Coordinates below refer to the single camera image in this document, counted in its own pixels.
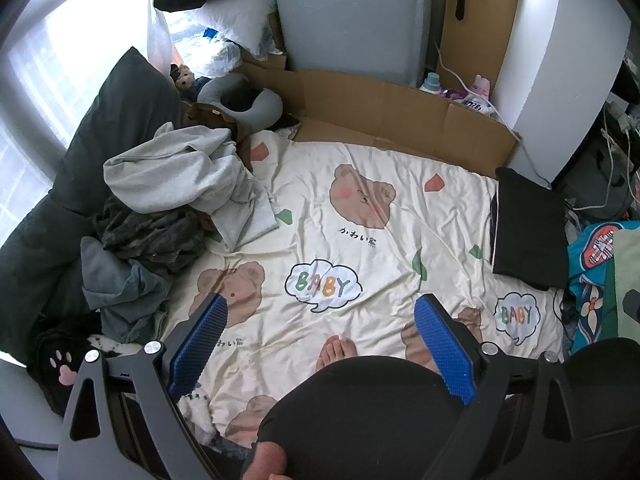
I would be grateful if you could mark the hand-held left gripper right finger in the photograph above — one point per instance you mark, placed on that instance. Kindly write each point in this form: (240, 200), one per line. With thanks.
(440, 345)

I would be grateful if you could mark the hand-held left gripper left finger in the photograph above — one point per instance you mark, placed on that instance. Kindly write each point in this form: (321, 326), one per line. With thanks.
(200, 340)

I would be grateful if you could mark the light grey sweatshirt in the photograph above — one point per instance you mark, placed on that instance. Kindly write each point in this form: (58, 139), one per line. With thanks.
(165, 175)

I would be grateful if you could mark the grey-blue garment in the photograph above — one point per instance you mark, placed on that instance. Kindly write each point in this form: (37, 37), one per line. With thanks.
(125, 295)

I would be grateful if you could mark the person's leg in black pants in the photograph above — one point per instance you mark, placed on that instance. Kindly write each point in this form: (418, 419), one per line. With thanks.
(360, 410)

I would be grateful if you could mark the dark camouflage garment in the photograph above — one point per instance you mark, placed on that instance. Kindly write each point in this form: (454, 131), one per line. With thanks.
(150, 235)

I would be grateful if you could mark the folded black garment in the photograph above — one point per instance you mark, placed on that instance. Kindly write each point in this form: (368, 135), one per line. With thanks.
(530, 230)

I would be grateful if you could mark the teal printed blanket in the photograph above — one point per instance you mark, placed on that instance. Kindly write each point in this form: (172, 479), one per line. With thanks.
(585, 300)

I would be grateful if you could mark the black paw print plush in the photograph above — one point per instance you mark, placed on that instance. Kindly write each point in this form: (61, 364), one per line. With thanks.
(47, 355)

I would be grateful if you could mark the cream bear print bed sheet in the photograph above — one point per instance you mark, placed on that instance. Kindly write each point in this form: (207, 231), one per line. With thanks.
(350, 200)

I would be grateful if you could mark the light green cloth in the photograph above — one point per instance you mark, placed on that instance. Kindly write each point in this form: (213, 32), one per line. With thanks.
(620, 270)

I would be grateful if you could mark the dark grey pillow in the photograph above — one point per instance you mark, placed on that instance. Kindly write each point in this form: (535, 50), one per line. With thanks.
(75, 185)

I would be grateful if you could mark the brown garment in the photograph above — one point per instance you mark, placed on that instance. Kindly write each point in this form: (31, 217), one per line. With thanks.
(210, 115)

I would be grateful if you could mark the grey neck pillow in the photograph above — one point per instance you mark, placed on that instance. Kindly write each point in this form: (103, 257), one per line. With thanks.
(260, 107)

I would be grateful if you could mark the flattened cardboard sheet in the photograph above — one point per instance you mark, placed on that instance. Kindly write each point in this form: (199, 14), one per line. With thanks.
(375, 110)

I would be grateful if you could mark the pink refill pouch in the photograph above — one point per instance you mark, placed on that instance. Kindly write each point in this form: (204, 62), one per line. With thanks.
(475, 92)

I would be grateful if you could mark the blue capped detergent bottle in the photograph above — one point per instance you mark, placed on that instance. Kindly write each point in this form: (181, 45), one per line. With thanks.
(430, 84)

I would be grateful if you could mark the small doll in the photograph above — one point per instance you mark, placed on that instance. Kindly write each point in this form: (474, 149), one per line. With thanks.
(184, 77)

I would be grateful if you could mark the clear plastic bag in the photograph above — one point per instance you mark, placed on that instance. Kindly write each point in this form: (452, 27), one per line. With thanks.
(220, 57)

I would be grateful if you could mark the tall cardboard box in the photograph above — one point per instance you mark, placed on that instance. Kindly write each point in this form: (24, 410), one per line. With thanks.
(480, 45)

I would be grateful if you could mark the window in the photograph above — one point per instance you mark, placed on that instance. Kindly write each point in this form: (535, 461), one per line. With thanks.
(75, 60)

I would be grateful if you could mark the white curtain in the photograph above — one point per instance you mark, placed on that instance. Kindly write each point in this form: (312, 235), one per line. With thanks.
(159, 35)

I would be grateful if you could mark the white pillow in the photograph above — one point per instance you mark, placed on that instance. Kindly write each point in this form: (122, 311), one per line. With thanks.
(235, 15)

